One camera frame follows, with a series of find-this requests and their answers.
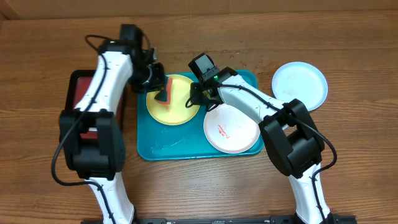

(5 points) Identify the orange sponge with green scourer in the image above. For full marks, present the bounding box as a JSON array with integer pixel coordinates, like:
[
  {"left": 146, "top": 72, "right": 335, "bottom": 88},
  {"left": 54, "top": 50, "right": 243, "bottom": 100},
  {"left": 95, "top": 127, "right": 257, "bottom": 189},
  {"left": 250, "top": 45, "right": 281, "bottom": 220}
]
[{"left": 154, "top": 76, "right": 173, "bottom": 111}]

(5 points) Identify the yellow-green plate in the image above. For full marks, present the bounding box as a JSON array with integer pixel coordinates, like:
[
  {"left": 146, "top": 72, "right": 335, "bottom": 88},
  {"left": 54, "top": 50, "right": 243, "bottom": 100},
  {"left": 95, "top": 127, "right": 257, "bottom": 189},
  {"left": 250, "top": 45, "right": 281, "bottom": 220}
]
[{"left": 146, "top": 74, "right": 200, "bottom": 126}]

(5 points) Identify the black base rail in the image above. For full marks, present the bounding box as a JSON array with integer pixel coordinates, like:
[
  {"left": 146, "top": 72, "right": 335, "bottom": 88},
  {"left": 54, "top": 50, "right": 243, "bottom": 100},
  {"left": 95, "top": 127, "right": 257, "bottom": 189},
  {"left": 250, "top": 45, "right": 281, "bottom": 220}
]
[{"left": 80, "top": 214, "right": 358, "bottom": 224}]

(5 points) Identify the blue plastic tray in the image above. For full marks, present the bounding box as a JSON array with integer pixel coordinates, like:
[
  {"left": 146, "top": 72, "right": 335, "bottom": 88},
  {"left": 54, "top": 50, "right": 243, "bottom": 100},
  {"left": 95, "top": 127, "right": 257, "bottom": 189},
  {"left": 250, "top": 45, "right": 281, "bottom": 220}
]
[{"left": 137, "top": 73, "right": 264, "bottom": 161}]

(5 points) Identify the black tray with red water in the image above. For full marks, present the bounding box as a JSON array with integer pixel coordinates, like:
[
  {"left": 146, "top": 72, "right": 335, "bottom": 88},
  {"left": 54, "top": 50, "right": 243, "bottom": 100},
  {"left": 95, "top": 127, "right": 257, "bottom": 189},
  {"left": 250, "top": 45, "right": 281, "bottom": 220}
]
[{"left": 65, "top": 70, "right": 126, "bottom": 131}]

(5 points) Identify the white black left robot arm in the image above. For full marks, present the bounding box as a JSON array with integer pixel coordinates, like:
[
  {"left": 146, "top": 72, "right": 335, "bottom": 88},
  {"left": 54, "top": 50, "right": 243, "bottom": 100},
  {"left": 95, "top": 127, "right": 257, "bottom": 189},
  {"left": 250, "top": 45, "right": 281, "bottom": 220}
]
[{"left": 51, "top": 24, "right": 167, "bottom": 223}]

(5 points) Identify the light blue plate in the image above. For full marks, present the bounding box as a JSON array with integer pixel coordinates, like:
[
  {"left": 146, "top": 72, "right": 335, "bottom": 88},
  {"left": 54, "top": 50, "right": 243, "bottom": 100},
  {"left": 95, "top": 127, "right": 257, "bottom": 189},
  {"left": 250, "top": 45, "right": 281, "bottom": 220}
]
[{"left": 271, "top": 62, "right": 328, "bottom": 111}]

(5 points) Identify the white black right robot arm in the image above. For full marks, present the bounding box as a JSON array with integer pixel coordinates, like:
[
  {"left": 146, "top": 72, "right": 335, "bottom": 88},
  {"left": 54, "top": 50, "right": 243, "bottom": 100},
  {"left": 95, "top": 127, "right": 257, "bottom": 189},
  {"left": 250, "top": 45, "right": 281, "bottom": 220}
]
[{"left": 185, "top": 54, "right": 337, "bottom": 223}]

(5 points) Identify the white pink plate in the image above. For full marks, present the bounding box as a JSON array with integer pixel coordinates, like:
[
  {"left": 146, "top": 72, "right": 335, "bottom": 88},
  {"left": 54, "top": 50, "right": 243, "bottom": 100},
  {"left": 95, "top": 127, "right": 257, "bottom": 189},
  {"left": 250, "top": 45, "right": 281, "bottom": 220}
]
[{"left": 203, "top": 104, "right": 260, "bottom": 154}]

